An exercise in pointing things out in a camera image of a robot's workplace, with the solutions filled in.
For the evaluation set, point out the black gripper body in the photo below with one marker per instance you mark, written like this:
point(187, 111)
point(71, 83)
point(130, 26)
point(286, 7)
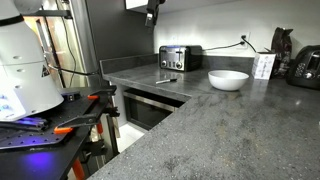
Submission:
point(154, 6)

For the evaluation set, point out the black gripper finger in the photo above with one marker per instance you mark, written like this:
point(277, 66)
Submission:
point(149, 20)

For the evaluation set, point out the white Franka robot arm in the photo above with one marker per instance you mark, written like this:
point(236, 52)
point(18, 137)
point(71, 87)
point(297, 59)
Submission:
point(26, 70)

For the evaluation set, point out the white ceramic bowl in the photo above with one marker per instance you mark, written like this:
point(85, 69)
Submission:
point(228, 80)

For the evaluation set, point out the black countertop appliance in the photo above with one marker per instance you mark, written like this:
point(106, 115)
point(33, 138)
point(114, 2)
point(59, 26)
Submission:
point(306, 67)

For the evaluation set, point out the stainless steel refrigerator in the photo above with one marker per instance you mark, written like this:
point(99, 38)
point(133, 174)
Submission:
point(115, 31)

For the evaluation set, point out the stainless steel toaster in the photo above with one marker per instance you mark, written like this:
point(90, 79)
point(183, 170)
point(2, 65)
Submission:
point(176, 58)

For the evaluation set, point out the built-in black oven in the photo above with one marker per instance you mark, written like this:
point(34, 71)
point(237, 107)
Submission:
point(146, 111)

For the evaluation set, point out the black horizontal shelf bar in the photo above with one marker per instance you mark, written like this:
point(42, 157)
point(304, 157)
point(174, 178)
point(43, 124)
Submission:
point(50, 13)

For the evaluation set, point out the small black box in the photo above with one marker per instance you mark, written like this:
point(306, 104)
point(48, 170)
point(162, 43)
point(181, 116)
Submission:
point(70, 96)

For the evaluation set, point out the white printed carton box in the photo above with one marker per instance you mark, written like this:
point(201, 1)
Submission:
point(263, 66)

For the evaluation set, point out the dark brown foil bag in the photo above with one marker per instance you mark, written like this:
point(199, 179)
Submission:
point(282, 53)

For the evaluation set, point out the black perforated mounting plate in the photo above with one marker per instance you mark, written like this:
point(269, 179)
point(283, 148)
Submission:
point(36, 138)

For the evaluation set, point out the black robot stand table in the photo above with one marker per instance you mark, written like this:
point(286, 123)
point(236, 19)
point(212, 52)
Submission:
point(40, 163)

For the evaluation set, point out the white wall outlet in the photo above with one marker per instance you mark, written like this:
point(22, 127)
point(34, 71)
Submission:
point(244, 40)

